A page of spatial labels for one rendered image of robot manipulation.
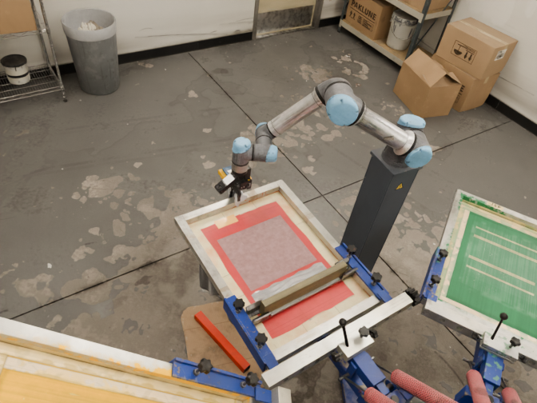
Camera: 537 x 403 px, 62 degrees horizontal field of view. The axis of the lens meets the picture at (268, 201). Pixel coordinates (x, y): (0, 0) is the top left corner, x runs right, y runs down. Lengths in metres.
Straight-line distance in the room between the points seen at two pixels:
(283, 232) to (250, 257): 0.22
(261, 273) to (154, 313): 1.16
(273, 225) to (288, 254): 0.18
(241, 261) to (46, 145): 2.58
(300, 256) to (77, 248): 1.77
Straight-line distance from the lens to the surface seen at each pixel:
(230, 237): 2.02
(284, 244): 2.03
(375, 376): 1.70
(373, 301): 1.91
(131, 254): 3.20
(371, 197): 2.33
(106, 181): 3.73
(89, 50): 4.43
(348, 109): 1.77
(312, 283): 1.80
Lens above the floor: 2.51
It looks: 45 degrees down
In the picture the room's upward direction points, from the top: 9 degrees clockwise
